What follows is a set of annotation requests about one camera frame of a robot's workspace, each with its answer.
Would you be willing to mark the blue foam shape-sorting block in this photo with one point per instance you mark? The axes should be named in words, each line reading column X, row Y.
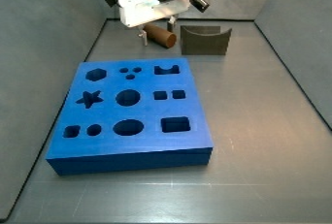
column 131, row 117

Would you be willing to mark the dark grey curved cradle block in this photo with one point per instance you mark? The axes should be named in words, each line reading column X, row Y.
column 204, row 40

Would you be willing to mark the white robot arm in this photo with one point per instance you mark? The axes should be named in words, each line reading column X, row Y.
column 154, row 17

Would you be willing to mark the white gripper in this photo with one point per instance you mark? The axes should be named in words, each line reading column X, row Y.
column 138, row 12

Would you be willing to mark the brown wooden cylinder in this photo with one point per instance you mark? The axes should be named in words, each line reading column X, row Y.
column 159, row 35

